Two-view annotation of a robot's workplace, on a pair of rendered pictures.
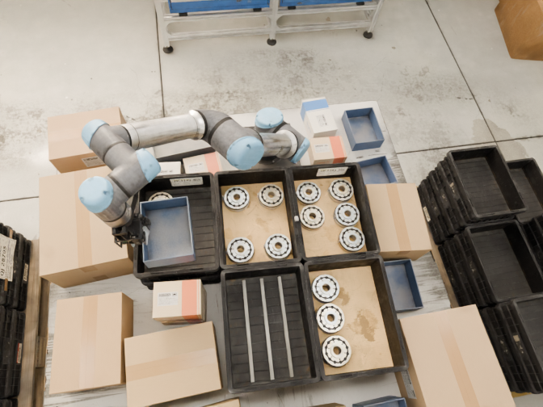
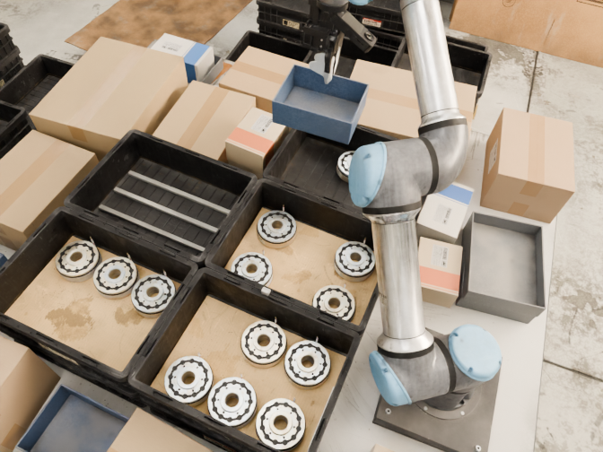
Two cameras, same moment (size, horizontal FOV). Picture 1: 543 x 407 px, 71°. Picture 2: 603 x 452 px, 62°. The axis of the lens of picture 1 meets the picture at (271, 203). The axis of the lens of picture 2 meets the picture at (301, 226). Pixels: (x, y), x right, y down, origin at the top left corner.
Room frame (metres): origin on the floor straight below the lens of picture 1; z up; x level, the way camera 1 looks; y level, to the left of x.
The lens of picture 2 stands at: (0.93, -0.49, 1.94)
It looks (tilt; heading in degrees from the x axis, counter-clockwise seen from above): 55 degrees down; 126
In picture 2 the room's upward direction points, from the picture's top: 5 degrees clockwise
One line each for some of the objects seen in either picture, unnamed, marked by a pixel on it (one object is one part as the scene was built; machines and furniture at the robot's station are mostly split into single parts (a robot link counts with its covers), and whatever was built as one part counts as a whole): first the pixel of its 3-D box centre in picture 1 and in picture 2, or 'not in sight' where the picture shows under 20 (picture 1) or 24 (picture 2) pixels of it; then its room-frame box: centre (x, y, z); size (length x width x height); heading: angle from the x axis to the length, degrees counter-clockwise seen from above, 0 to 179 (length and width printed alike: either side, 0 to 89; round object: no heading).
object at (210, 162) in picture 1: (204, 170); (434, 272); (0.82, 0.33, 0.74); 0.16 x 0.12 x 0.07; 115
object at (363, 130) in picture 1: (362, 128); not in sight; (1.20, -0.38, 0.73); 0.20 x 0.15 x 0.07; 20
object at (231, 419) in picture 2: (347, 214); (231, 401); (0.67, -0.31, 0.86); 0.10 x 0.10 x 0.01
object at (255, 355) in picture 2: (312, 216); (263, 341); (0.63, -0.17, 0.86); 0.10 x 0.10 x 0.01
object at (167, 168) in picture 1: (158, 179); (441, 214); (0.73, 0.51, 0.74); 0.20 x 0.12 x 0.09; 104
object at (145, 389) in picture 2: (332, 209); (248, 359); (0.65, -0.24, 0.92); 0.40 x 0.30 x 0.02; 16
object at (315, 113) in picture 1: (317, 119); not in sight; (1.20, -0.16, 0.74); 0.20 x 0.12 x 0.09; 24
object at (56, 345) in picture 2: (353, 313); (90, 285); (0.26, -0.35, 0.92); 0.40 x 0.30 x 0.02; 16
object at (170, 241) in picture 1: (167, 231); (320, 103); (0.38, 0.31, 1.10); 0.20 x 0.15 x 0.07; 20
